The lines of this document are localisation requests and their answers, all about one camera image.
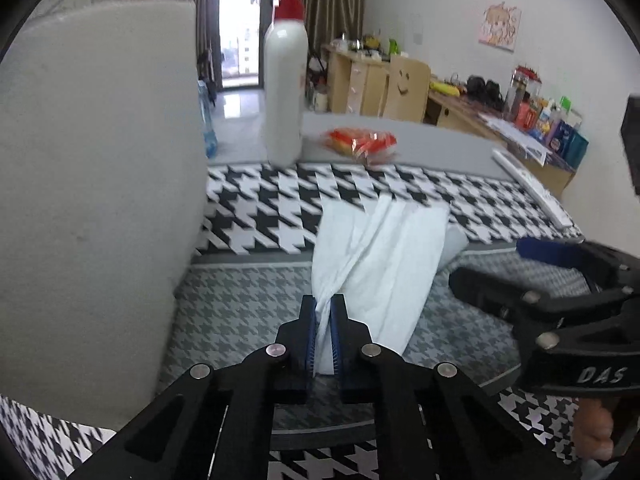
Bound cluttered wooden desk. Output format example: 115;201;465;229
424;89;577;197

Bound pink cartoon wall poster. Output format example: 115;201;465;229
478;2;523;53

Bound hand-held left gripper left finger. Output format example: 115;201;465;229
65;294;321;480

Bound blue box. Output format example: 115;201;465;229
549;119;590;169

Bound red snack packet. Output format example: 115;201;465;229
323;127;399;166

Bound red lid jar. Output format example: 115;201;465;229
504;64;542;122

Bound white pump bottle red cap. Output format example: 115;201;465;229
262;0;310;167

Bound houndstooth patterned tablecloth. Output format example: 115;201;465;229
0;110;601;480

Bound wooden chair with smiley face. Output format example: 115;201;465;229
382;54;432;124

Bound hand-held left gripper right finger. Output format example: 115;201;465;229
330;295;583;480

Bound white cloth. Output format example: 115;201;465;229
310;194;469;377

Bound person's right hand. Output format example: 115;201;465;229
572;402;616;461

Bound black headphones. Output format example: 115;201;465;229
464;74;504;107

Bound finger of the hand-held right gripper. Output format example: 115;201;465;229
515;237;640;294
448;265;562;334

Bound white remote control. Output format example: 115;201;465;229
491;147;571;229

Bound wooden desk with drawers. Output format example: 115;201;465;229
321;42;391;116

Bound glass balcony door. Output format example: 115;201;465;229
215;0;274;92

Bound white foam box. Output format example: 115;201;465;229
0;0;210;432

